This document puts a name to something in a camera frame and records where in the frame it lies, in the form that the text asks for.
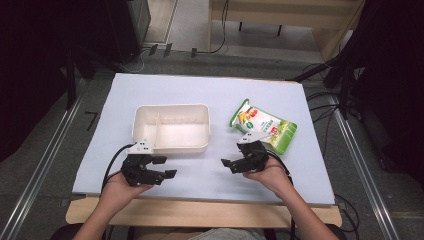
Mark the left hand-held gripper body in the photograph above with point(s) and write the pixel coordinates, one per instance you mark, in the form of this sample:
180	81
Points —
136	170

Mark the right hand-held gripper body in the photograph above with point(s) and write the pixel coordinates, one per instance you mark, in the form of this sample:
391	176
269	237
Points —
255	155

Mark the green and white snack packet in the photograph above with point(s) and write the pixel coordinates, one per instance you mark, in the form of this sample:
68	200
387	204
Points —
263	123

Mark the white plastic divided box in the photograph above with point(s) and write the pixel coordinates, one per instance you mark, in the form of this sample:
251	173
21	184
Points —
171	128

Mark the person's left hand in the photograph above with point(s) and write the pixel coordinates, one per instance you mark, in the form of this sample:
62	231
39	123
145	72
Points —
116	188

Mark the person's right hand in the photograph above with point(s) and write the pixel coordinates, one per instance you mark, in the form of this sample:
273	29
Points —
275	176

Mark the wooden table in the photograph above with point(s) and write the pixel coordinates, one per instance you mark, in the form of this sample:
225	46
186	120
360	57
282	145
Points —
200	213

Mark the person's grey clothing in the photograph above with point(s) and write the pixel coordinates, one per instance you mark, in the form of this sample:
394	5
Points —
230	235

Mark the white table mat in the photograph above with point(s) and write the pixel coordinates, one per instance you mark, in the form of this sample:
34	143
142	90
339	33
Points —
206	96

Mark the black metal stand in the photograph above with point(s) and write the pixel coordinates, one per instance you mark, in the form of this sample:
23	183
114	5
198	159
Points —
343	83

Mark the dark curtain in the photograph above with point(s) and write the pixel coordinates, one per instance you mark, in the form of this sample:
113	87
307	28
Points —
393	83
36	66

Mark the light wooden bench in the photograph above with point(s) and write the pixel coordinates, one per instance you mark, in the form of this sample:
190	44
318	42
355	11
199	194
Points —
283	11

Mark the metal floor rail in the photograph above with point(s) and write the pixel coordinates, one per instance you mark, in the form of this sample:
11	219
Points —
365	170
40	166

